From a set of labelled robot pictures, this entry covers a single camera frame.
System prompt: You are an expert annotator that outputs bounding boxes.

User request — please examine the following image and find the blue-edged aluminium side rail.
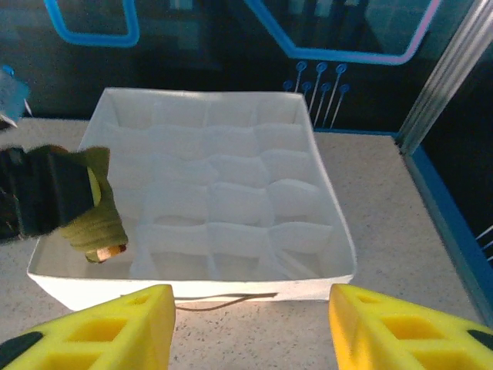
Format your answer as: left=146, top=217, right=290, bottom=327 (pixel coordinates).
left=396, top=133, right=493, bottom=271

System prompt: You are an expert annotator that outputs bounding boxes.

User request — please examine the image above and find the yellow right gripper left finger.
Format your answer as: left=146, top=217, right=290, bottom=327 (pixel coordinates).
left=0, top=284, right=177, bottom=370

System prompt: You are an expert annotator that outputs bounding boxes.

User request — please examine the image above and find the aluminium corner post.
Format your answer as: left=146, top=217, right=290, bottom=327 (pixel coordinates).
left=398, top=0, right=493, bottom=153

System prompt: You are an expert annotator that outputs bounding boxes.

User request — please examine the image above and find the white divided organizer box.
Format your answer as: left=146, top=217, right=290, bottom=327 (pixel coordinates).
left=25, top=87, right=357, bottom=311

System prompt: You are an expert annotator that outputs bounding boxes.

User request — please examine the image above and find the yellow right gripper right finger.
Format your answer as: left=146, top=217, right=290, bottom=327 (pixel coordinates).
left=328, top=283, right=493, bottom=370

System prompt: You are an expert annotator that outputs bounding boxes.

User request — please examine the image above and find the green sock with orange toe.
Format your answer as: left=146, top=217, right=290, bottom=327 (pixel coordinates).
left=25, top=144, right=130, bottom=265

